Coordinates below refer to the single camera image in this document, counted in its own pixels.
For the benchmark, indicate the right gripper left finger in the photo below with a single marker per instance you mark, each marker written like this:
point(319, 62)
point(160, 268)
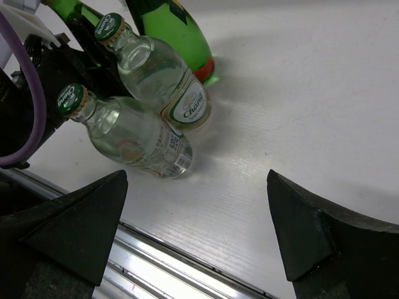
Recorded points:
point(57, 246)

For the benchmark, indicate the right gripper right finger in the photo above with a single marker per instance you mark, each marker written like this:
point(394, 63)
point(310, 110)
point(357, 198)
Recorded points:
point(329, 251)

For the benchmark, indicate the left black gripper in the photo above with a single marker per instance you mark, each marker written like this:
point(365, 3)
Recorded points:
point(28, 113)

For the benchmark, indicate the clear soda bottle rear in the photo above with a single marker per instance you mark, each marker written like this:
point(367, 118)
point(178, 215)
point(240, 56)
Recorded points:
point(155, 74)

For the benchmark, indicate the clear soda bottle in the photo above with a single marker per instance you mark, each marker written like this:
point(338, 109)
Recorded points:
point(126, 131)
point(155, 74)

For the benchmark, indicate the clear soda bottle front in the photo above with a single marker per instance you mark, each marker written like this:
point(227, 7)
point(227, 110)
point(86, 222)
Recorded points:
point(126, 131)

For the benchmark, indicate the green glass bottle rear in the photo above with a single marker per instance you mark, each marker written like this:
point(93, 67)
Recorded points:
point(170, 22)

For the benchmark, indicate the aluminium front rail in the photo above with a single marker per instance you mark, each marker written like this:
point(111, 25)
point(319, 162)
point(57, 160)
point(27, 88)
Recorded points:
point(141, 265)

